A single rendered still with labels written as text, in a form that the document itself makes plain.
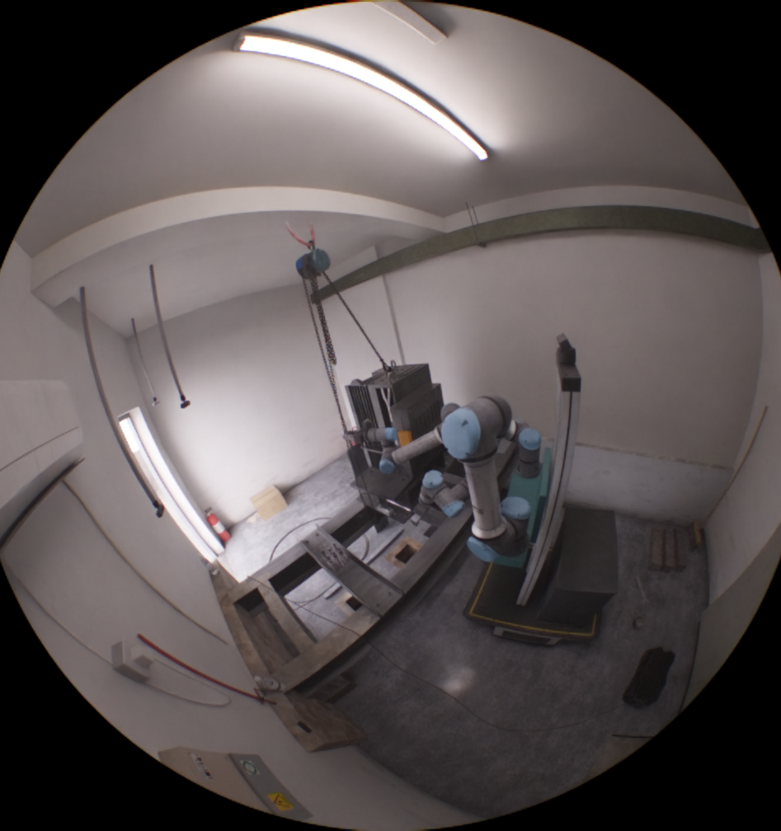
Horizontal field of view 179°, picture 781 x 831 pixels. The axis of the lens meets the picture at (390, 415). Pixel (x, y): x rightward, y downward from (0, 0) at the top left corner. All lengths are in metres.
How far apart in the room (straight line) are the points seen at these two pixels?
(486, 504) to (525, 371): 1.74
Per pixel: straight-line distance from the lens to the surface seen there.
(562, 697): 2.12
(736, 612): 2.28
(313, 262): 1.42
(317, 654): 1.54
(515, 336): 2.29
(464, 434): 0.59
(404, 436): 1.49
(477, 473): 0.68
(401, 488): 1.77
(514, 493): 1.31
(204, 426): 3.47
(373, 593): 1.57
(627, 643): 2.36
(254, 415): 3.56
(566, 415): 0.81
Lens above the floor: 2.01
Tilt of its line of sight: 22 degrees down
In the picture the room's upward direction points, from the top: 14 degrees counter-clockwise
